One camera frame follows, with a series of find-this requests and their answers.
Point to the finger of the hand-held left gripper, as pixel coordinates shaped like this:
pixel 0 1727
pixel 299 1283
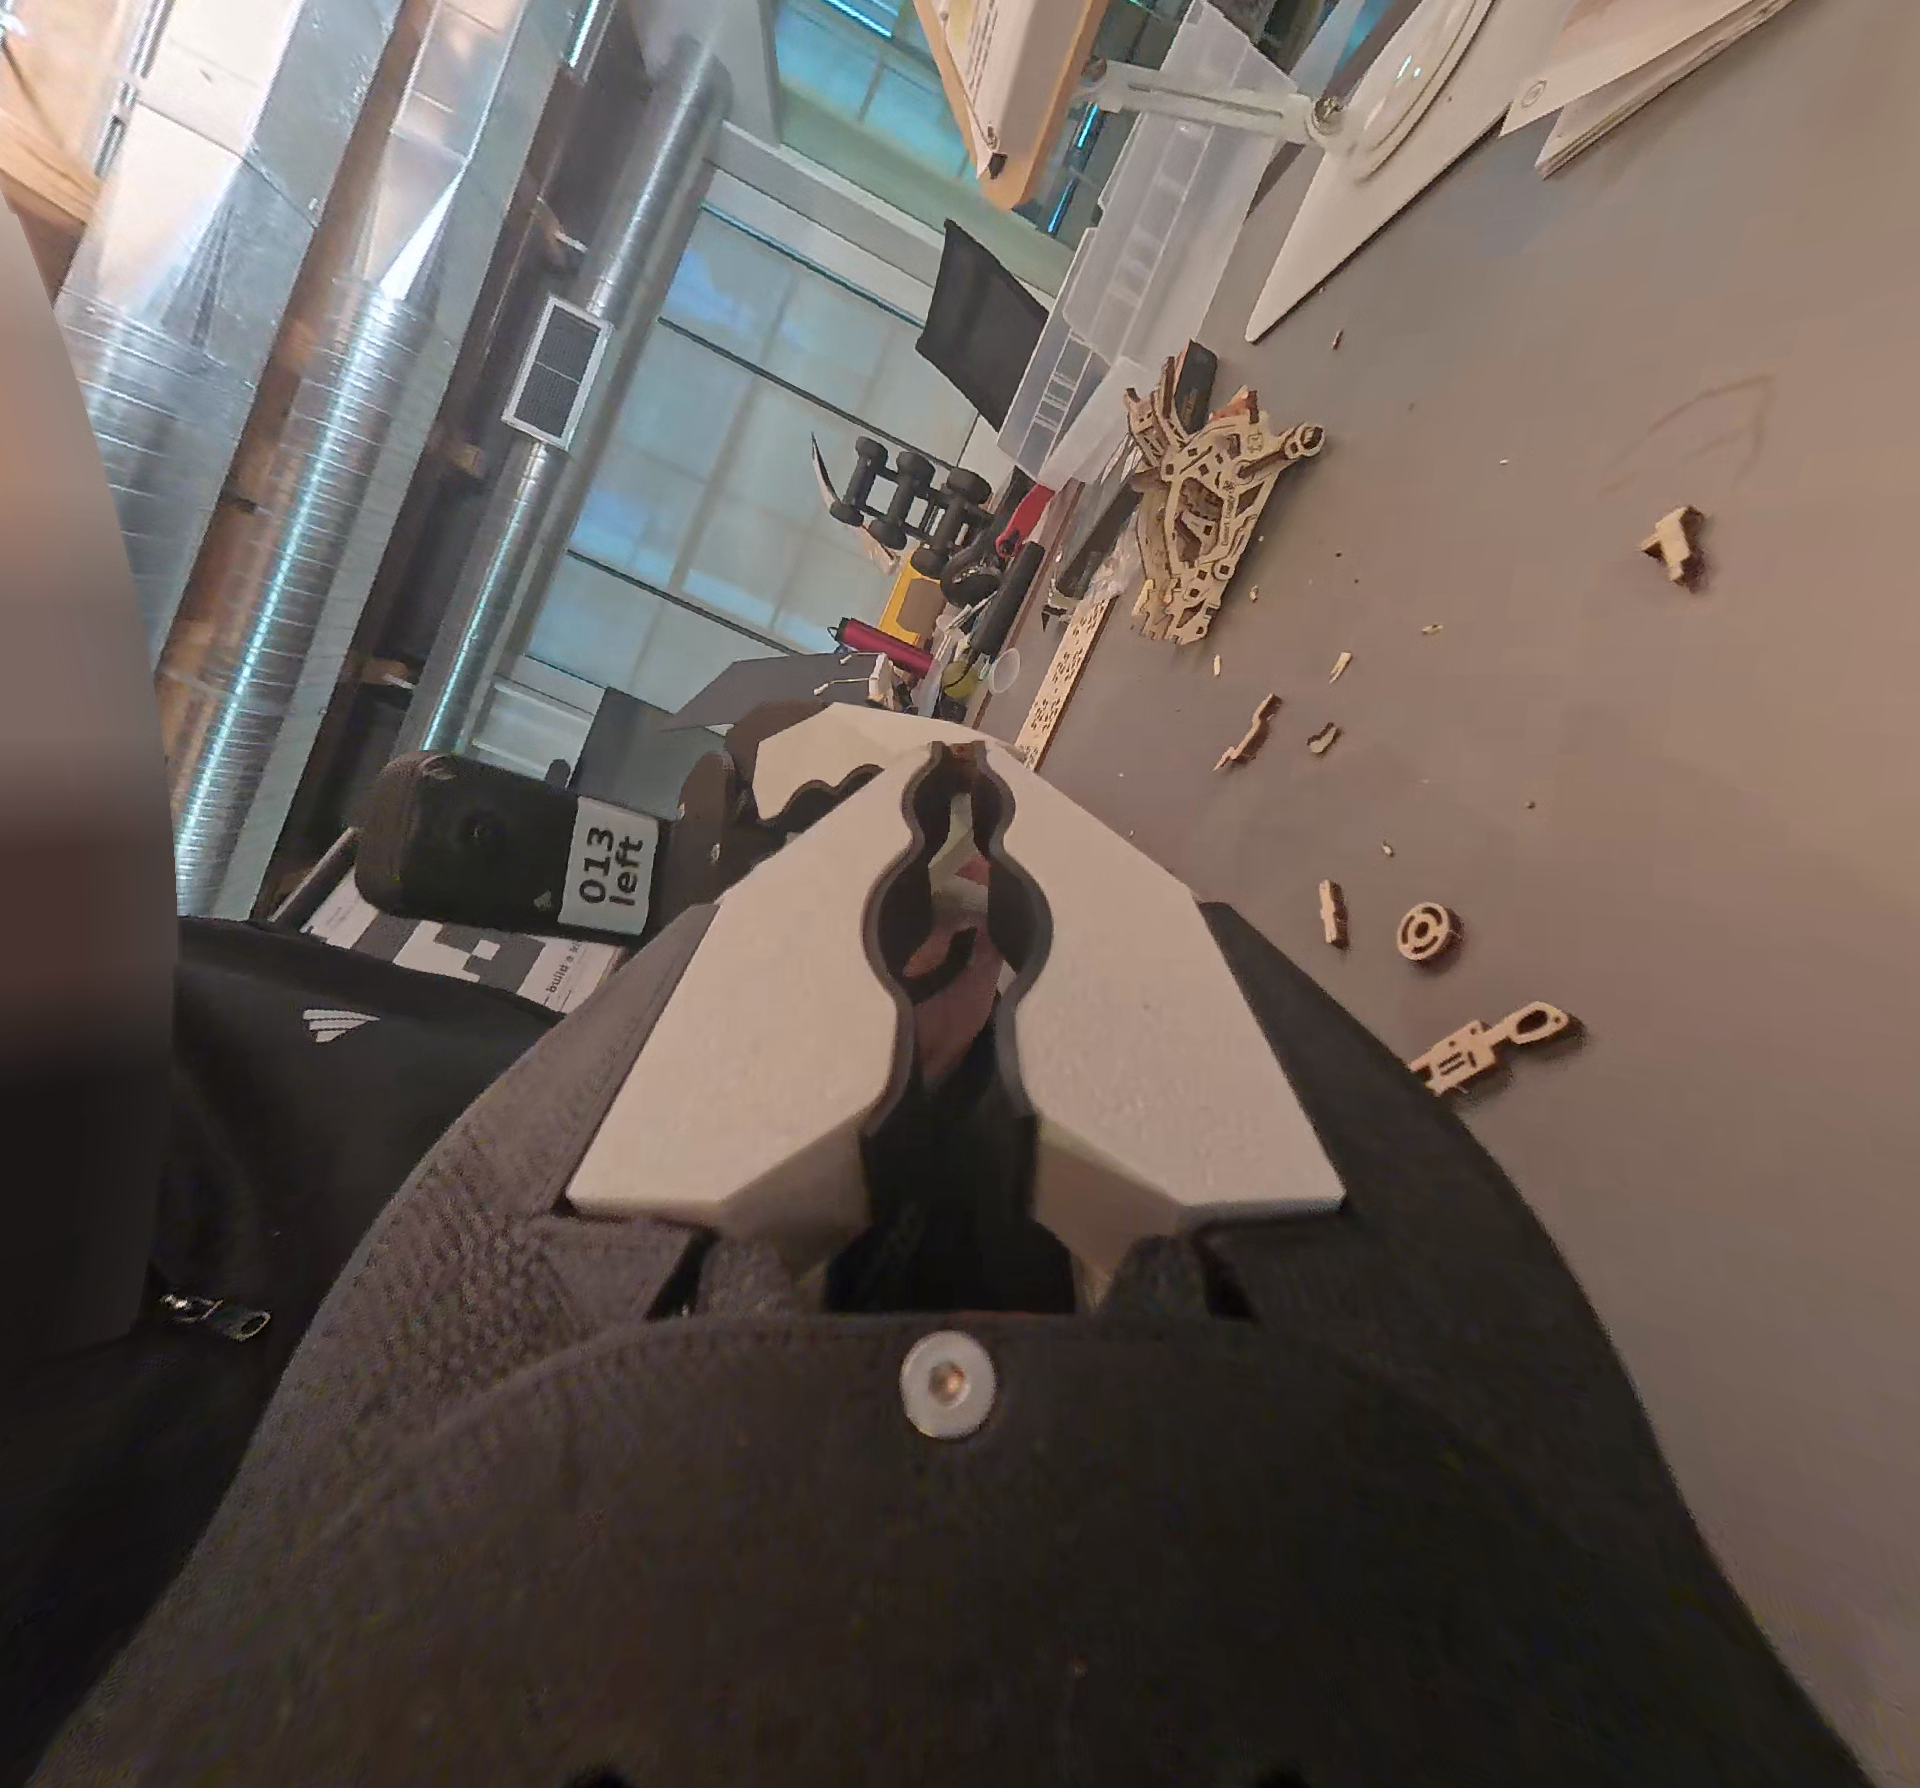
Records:
pixel 822 744
pixel 962 869

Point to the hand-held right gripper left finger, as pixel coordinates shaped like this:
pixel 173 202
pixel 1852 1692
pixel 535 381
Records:
pixel 720 1066

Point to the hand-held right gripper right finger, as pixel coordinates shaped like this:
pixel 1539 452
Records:
pixel 1188 1066

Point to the round wooden wheel part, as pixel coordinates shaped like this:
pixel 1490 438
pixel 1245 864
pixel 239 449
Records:
pixel 1401 936

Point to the slender wooden frame part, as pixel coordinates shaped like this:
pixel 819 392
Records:
pixel 1461 1061

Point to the wooden model vehicle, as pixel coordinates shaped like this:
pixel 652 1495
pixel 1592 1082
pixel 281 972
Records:
pixel 1215 497

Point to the person's left hand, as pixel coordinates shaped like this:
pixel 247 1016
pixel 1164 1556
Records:
pixel 958 1025

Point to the dark grey flat panel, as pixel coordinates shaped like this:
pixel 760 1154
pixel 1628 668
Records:
pixel 753 694

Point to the black white patterned sign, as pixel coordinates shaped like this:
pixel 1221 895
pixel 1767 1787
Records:
pixel 447 949

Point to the red cylinder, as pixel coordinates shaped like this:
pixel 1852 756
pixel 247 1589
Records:
pixel 885 643

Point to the yellow black object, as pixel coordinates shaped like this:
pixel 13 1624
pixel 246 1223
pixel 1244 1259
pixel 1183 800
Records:
pixel 902 601

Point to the black screen yellow icon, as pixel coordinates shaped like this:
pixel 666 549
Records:
pixel 642 732

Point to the wooden sheet gear cutouts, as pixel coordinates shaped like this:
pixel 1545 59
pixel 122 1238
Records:
pixel 1059 683

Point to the short notched wooden part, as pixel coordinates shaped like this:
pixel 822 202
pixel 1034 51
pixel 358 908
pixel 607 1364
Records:
pixel 1330 915

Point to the black cylinder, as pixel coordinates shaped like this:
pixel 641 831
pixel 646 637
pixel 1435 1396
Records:
pixel 1002 590

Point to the black dumbbell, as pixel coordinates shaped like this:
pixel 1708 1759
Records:
pixel 950 514
pixel 885 478

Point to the zigzag wooden part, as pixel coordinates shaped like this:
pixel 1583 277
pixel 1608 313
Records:
pixel 1245 735

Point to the black monitor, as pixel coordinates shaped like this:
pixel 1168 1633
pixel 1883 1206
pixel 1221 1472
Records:
pixel 976 316

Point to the white vent grille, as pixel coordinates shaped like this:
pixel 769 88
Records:
pixel 556 373

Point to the black kit box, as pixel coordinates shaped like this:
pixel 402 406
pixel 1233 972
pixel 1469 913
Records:
pixel 1189 376

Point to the clear plastic organizer box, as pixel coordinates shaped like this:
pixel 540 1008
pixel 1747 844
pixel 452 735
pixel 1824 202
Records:
pixel 1155 196

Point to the small T-shaped wooden part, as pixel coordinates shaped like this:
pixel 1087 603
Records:
pixel 1674 546

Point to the spiral round air duct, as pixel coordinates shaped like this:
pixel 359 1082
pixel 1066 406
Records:
pixel 599 316
pixel 299 546

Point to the foil-wrapped rectangular duct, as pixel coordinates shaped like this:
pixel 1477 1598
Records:
pixel 299 95

